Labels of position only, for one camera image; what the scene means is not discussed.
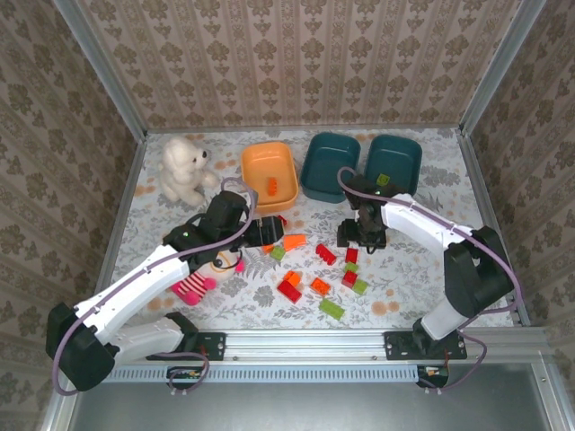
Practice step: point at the small orange lego piece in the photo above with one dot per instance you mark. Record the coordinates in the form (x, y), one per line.
(268, 248)

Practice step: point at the large red lego brick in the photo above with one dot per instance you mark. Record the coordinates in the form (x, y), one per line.
(289, 292)

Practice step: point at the long green lego brick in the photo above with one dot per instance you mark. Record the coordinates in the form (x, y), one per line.
(332, 310)

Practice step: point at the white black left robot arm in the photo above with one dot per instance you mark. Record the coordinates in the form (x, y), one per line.
(135, 287)

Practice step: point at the teal plastic container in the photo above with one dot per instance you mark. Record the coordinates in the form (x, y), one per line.
(395, 157)
(328, 157)

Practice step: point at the white plush bear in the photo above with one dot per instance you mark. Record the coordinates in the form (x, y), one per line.
(179, 166)

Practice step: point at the orange plastic container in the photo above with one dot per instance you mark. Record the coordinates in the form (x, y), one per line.
(269, 157)

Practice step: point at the pink striped plush doll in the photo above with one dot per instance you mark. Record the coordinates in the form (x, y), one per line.
(195, 287)

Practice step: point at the small controller board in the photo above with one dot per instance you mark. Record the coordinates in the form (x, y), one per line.
(433, 372)
(186, 373)

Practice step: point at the grey metal panel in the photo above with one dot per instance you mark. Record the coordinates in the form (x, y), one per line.
(314, 408)

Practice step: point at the aluminium back rail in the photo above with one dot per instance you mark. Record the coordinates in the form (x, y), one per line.
(305, 129)

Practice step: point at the aluminium side rail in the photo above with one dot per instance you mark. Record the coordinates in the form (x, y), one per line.
(485, 202)
(130, 179)

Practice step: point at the aluminium mounting rail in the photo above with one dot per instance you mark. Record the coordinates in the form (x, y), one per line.
(305, 343)

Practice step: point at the aluminium frame post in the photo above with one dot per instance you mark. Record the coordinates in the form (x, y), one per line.
(498, 67)
(103, 76)

